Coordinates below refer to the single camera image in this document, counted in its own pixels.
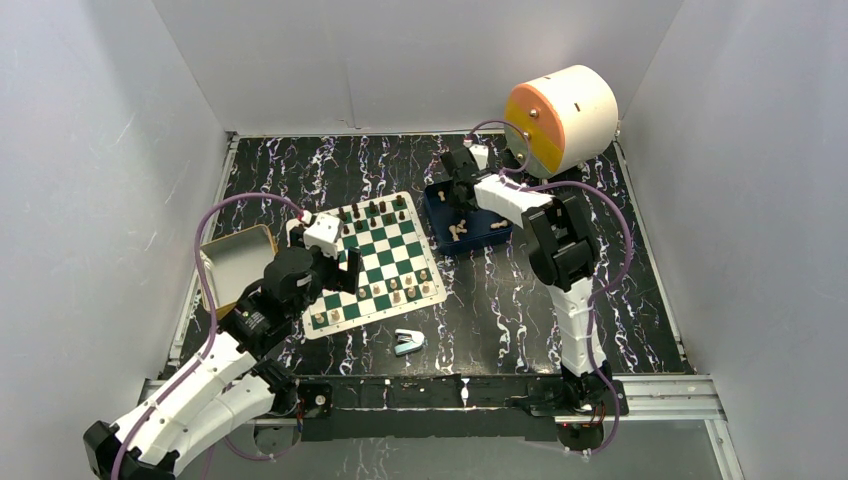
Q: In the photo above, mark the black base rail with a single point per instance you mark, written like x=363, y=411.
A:
x=325, y=408

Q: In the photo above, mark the dark chess pieces row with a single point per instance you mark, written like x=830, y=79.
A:
x=391, y=213

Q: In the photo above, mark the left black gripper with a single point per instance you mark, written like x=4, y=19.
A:
x=341, y=279

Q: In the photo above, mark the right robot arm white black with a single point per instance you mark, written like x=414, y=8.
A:
x=563, y=255

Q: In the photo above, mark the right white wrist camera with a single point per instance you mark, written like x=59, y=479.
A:
x=480, y=154

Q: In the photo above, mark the blue tray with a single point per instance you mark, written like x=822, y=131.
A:
x=440, y=215

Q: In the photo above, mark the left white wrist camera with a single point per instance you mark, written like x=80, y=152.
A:
x=324, y=232

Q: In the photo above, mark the white cylindrical drawer cabinet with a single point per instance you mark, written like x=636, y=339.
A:
x=560, y=120

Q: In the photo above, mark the gold metal tin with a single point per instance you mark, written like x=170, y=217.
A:
x=234, y=261

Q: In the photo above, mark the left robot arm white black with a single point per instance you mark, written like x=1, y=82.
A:
x=231, y=380

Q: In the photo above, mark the green white chess board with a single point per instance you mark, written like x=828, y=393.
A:
x=384, y=258

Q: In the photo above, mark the light pieces in tray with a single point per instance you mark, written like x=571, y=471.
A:
x=459, y=228

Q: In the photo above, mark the small light blue stapler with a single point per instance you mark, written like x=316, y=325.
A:
x=408, y=341

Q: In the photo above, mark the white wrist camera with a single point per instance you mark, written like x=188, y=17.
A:
x=480, y=154
x=324, y=232

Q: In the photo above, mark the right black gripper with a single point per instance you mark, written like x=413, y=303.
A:
x=455, y=202

